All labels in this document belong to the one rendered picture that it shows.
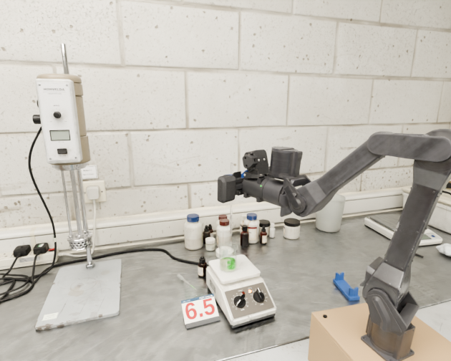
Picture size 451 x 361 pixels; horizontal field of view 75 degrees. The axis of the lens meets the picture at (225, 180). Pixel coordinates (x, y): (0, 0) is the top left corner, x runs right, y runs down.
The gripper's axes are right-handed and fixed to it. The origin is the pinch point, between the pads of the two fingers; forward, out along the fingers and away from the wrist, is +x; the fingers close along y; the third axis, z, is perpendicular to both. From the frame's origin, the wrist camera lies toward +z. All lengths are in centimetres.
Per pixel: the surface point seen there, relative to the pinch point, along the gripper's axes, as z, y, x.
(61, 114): 15.3, 32.1, 26.9
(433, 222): -32, -103, -26
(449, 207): -22, -100, -31
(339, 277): -32.7, -29.8, -18.5
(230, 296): -29.5, 5.7, -6.0
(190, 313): -33.7, 14.1, -0.2
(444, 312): -34, -38, -44
